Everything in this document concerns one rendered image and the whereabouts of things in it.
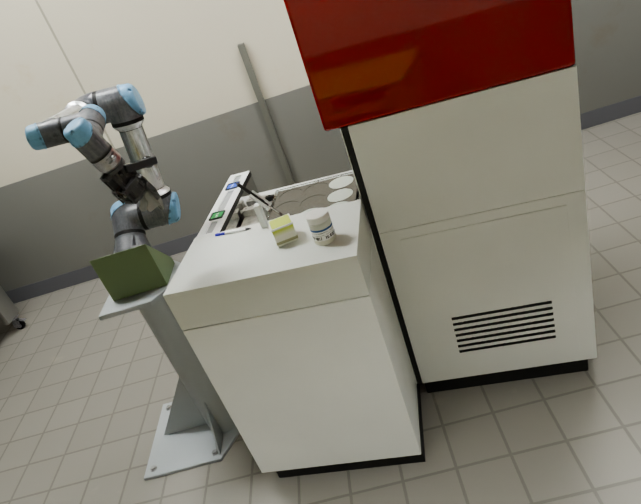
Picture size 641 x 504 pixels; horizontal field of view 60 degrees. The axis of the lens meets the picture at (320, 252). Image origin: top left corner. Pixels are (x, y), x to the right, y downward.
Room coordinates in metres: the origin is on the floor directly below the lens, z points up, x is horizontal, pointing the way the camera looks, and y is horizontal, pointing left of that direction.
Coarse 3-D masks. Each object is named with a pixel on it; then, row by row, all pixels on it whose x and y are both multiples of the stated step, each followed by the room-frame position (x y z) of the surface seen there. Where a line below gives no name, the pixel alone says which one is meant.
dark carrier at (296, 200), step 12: (324, 180) 2.09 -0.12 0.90; (288, 192) 2.10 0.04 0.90; (300, 192) 2.06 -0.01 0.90; (312, 192) 2.02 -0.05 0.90; (324, 192) 1.98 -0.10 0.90; (276, 204) 2.03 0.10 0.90; (288, 204) 1.99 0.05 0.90; (300, 204) 1.95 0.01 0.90; (312, 204) 1.91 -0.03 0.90; (324, 204) 1.87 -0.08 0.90; (276, 216) 1.92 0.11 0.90
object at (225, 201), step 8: (232, 176) 2.35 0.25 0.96; (240, 176) 2.33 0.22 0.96; (224, 192) 2.19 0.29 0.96; (232, 192) 2.17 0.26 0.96; (224, 200) 2.12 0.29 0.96; (232, 200) 2.08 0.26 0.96; (216, 208) 2.06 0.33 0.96; (224, 208) 2.03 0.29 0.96; (208, 216) 2.00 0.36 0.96; (224, 216) 1.95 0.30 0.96; (208, 224) 1.93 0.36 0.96; (216, 224) 1.90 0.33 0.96; (200, 232) 1.88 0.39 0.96; (208, 232) 1.87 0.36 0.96; (216, 232) 1.83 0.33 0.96
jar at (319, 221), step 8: (320, 208) 1.51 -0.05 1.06; (312, 216) 1.48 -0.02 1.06; (320, 216) 1.46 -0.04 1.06; (328, 216) 1.47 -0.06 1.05; (312, 224) 1.46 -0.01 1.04; (320, 224) 1.46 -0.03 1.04; (328, 224) 1.46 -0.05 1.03; (312, 232) 1.47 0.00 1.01; (320, 232) 1.45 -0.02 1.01; (328, 232) 1.46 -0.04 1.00; (320, 240) 1.46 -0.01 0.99; (328, 240) 1.45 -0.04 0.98
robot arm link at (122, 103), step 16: (96, 96) 2.04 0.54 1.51; (112, 96) 2.02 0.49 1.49; (128, 96) 2.02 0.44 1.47; (112, 112) 2.01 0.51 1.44; (128, 112) 2.01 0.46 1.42; (144, 112) 2.05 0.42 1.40; (128, 128) 2.02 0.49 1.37; (128, 144) 2.02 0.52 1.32; (144, 144) 2.03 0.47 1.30; (144, 176) 2.01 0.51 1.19; (160, 176) 2.05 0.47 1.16; (160, 192) 2.01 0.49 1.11; (176, 208) 2.00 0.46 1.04; (160, 224) 2.00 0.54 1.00
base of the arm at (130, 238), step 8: (120, 232) 1.96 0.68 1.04; (128, 232) 1.96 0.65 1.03; (136, 232) 1.96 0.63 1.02; (144, 232) 1.99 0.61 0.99; (120, 240) 1.94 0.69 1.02; (128, 240) 1.93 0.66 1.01; (136, 240) 1.94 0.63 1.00; (144, 240) 1.95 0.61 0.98; (120, 248) 1.91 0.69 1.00; (128, 248) 1.90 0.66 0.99
